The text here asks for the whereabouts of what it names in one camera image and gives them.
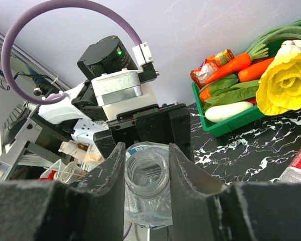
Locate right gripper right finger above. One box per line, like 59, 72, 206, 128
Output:
169, 144, 301, 240

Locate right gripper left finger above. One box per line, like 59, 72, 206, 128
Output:
0, 143, 125, 240

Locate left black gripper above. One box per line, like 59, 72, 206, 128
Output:
93, 103, 191, 159

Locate clear bottle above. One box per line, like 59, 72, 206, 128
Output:
124, 142, 173, 229

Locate red cap water bottle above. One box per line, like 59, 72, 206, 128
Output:
277, 149, 301, 183

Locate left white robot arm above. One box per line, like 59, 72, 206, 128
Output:
38, 35, 191, 158

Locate green plastic basket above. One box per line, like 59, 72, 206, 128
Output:
192, 83, 265, 137

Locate colourful snack packet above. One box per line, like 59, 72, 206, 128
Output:
190, 49, 234, 87

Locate green toy leafy vegetable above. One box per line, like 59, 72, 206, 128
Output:
199, 74, 259, 112

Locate orange toy carrot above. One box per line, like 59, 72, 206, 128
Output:
205, 53, 252, 84
238, 57, 274, 82

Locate yellow toy cabbage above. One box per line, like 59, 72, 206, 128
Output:
256, 52, 301, 116

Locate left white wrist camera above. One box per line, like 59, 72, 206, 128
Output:
91, 42, 159, 121

